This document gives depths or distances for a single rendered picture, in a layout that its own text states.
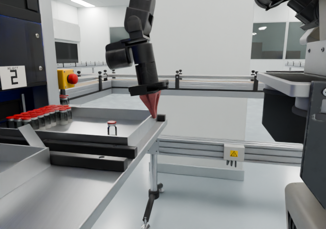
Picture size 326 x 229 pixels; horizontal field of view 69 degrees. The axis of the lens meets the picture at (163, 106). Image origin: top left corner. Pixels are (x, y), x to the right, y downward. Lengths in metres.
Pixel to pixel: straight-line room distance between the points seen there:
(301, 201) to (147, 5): 0.55
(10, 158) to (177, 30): 1.77
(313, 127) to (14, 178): 0.41
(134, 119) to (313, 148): 0.53
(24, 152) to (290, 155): 1.44
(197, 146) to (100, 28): 8.40
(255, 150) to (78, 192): 1.33
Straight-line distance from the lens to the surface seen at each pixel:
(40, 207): 0.37
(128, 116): 0.76
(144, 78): 0.63
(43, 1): 0.91
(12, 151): 0.52
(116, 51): 0.66
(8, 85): 0.77
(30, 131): 0.55
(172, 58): 2.10
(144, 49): 0.63
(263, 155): 1.62
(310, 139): 0.33
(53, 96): 0.91
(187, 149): 1.59
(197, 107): 2.11
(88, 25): 9.88
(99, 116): 0.80
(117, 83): 1.59
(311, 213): 0.53
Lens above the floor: 1.07
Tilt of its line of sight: 11 degrees down
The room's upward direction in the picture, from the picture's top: straight up
